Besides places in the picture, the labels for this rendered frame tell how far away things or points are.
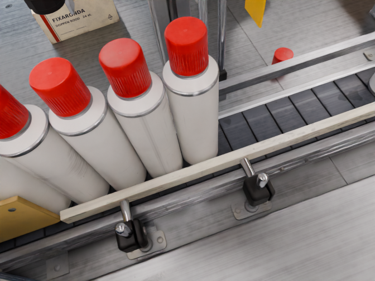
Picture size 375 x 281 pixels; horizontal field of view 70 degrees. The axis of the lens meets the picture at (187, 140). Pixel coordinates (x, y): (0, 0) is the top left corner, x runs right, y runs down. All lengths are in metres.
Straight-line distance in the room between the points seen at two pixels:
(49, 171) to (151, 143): 0.10
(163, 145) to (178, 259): 0.14
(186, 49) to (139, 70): 0.04
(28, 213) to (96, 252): 0.13
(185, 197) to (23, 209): 0.18
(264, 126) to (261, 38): 0.25
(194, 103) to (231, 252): 0.18
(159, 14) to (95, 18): 0.34
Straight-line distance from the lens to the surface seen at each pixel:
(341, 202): 0.39
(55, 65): 0.23
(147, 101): 0.23
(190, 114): 0.26
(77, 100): 0.23
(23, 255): 0.42
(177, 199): 0.36
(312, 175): 0.44
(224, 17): 0.33
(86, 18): 0.68
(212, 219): 0.40
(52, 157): 0.27
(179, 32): 0.22
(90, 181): 0.33
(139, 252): 0.40
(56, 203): 0.37
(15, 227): 0.38
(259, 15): 0.25
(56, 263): 0.45
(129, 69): 0.21
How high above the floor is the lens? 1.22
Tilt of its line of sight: 61 degrees down
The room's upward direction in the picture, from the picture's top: 11 degrees counter-clockwise
